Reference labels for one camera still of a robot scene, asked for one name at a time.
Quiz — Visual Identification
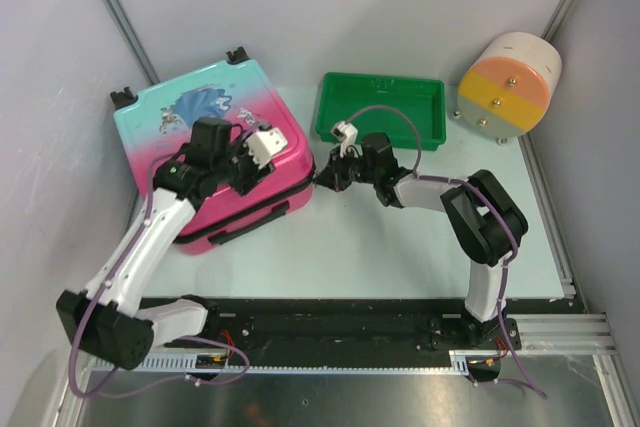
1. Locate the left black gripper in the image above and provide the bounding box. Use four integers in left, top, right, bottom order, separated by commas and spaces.
214, 129, 275, 195

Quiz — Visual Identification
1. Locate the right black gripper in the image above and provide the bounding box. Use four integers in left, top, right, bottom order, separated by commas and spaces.
313, 144, 379, 193

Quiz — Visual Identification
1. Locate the pink and teal kids suitcase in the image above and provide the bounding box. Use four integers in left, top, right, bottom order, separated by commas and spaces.
110, 47, 315, 255

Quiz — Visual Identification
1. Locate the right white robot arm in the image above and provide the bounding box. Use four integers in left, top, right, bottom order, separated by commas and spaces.
315, 133, 529, 348

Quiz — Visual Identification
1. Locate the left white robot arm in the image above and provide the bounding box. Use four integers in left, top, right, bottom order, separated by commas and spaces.
56, 117, 288, 370

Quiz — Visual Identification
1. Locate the green plastic tray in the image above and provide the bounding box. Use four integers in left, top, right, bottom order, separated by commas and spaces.
315, 72, 447, 151

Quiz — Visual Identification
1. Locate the white cylinder with orange-yellow face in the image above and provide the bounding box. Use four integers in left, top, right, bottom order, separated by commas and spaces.
454, 32, 562, 145

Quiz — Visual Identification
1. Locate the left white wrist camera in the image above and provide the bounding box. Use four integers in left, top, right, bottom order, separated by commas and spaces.
244, 127, 288, 169

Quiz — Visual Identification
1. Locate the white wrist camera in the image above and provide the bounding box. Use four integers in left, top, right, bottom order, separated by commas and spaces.
331, 121, 358, 158
244, 127, 288, 169

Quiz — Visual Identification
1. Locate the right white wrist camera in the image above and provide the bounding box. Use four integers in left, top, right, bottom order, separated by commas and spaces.
331, 121, 358, 158

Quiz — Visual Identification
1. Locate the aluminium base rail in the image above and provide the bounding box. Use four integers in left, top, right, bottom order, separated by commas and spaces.
69, 296, 616, 378

